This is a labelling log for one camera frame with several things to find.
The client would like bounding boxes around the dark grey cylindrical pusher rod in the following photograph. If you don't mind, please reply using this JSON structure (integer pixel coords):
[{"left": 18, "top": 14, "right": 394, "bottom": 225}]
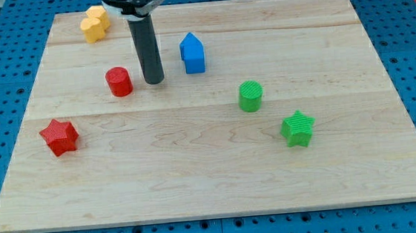
[{"left": 128, "top": 16, "right": 165, "bottom": 85}]

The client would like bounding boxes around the blue house-shaped block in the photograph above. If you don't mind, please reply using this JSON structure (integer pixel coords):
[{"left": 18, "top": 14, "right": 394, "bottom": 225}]
[{"left": 179, "top": 32, "right": 206, "bottom": 74}]

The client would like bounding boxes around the red cylinder block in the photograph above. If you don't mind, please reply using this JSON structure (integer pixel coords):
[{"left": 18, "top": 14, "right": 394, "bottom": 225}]
[{"left": 105, "top": 67, "right": 133, "bottom": 97}]

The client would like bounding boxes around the green cylinder block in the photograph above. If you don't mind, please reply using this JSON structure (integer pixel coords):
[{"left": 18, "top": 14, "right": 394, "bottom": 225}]
[{"left": 238, "top": 80, "right": 263, "bottom": 113}]

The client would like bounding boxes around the red star block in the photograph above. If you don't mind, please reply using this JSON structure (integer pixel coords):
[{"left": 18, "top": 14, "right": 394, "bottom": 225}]
[{"left": 39, "top": 119, "right": 79, "bottom": 157}]

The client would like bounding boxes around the light wooden board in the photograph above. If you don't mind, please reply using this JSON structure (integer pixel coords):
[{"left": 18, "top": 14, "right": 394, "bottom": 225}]
[{"left": 0, "top": 0, "right": 416, "bottom": 233}]

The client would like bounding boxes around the green star block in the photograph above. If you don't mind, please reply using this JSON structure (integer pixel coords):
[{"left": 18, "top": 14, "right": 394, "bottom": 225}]
[{"left": 280, "top": 110, "right": 315, "bottom": 148}]

